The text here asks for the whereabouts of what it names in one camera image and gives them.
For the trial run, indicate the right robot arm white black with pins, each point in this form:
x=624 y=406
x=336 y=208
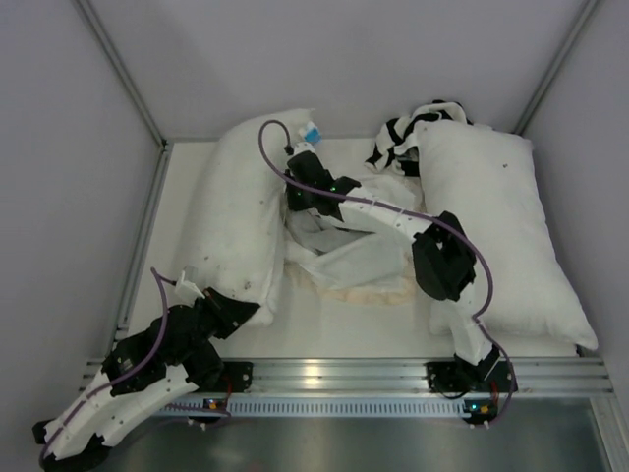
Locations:
x=447 y=266

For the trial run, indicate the aluminium mounting rail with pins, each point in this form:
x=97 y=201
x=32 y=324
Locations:
x=544 y=377

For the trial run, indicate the slotted grey cable duct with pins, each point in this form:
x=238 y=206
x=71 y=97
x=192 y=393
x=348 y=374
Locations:
x=354 y=407

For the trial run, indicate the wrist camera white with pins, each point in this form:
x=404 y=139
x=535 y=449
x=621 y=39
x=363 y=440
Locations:
x=302 y=147
x=186 y=290

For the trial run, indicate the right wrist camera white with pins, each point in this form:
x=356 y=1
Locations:
x=302 y=147

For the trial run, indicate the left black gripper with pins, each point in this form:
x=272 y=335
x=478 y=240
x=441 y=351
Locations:
x=228 y=312

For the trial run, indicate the bare white pillow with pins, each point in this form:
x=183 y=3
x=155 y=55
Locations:
x=487 y=180

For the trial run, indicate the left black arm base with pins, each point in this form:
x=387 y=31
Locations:
x=232 y=376

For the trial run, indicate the black white striped cloth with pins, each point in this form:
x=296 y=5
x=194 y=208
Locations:
x=396 y=147

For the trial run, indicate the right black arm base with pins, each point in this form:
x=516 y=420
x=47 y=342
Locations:
x=451 y=379

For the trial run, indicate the aluminium frame post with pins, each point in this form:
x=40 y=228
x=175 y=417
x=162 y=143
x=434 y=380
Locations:
x=98 y=30
x=578 y=27

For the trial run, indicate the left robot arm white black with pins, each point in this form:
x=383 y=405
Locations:
x=144 y=373

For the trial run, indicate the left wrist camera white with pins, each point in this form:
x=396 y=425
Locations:
x=186 y=290

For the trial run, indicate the right aluminium frame post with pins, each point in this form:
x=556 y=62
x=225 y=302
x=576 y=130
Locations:
x=578 y=27

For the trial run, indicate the left aluminium frame post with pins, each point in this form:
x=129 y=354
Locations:
x=98 y=30

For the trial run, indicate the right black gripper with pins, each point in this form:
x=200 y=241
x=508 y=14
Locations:
x=299 y=198

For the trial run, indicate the grey cream ruffled pillowcase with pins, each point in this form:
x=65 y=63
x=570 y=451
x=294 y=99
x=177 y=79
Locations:
x=344 y=264

